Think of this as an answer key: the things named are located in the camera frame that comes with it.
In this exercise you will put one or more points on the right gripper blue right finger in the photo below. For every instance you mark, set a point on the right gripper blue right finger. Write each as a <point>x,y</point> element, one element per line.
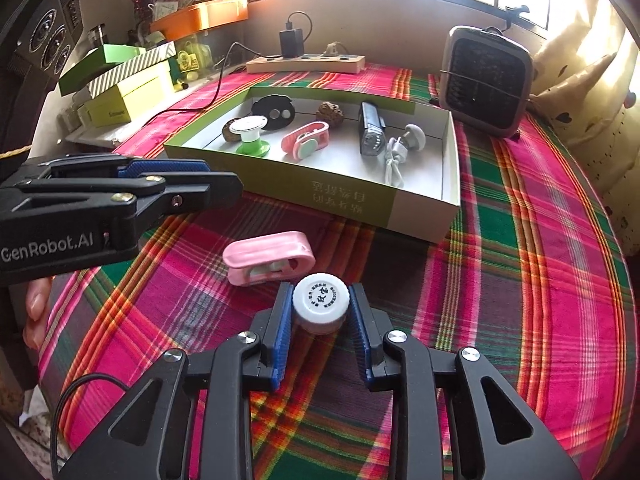
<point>368,327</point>

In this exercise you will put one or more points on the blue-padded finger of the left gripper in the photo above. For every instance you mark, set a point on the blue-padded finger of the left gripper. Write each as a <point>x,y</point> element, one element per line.
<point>140,166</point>

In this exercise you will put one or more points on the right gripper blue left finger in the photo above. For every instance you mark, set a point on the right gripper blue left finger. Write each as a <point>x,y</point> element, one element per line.
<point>265,369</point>

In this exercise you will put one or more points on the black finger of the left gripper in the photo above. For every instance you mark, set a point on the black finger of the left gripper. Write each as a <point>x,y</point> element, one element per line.
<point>185,192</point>

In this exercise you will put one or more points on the white round jar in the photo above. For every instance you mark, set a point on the white round jar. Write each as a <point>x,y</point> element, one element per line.
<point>321,302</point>

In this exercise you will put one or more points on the pink cable clip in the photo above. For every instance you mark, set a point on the pink cable clip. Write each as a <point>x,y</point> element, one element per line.
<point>273,257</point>

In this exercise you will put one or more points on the brown walnut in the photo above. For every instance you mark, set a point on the brown walnut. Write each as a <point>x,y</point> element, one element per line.
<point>228,134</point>
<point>330,113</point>

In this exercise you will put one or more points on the green white spool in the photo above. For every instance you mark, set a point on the green white spool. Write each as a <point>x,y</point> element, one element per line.
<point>248,129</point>

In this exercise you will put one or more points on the black round disc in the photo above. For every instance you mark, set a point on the black round disc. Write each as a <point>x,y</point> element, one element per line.
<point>277,108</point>

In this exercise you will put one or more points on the pink earhook clip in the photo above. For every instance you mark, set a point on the pink earhook clip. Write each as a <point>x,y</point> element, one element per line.
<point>305,140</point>

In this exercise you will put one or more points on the black bike light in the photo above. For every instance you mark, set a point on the black bike light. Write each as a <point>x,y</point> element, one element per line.
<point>371,130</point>

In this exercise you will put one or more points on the white mushroom hook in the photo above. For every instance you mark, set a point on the white mushroom hook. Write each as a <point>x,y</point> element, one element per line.
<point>413,139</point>

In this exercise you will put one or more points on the person's left hand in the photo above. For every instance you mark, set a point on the person's left hand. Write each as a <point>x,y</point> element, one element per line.
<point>37,304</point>

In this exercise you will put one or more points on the yellow green box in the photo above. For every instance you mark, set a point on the yellow green box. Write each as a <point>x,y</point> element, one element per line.
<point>126,100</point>

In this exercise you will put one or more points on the green striped gift box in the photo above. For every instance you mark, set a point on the green striped gift box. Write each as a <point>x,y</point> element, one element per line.
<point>110,64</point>

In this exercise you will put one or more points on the plaid bed cover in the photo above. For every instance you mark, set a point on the plaid bed cover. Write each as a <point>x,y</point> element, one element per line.
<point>530,274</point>

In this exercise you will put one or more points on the orange storage tray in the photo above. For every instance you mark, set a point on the orange storage tray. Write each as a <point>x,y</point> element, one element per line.
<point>200,16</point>

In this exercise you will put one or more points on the green white cardboard box tray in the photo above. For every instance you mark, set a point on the green white cardboard box tray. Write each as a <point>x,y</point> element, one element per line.
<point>419,199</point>

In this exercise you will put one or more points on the black charger adapter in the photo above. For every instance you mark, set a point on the black charger adapter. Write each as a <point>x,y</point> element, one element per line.
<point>292,43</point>

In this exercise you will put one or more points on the white plug on strip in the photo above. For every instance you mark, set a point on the white plug on strip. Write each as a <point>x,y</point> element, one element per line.
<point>335,48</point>

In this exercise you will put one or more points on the beige power strip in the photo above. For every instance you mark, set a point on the beige power strip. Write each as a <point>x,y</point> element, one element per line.
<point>343,64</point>

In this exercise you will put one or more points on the grey portable heater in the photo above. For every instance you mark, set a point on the grey portable heater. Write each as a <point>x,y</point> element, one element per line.
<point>485,79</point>

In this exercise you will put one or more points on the cream heart curtain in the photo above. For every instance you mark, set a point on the cream heart curtain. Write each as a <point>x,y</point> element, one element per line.
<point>586,83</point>

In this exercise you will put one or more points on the black camera housing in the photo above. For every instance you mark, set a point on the black camera housing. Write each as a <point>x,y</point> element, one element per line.
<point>37,39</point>

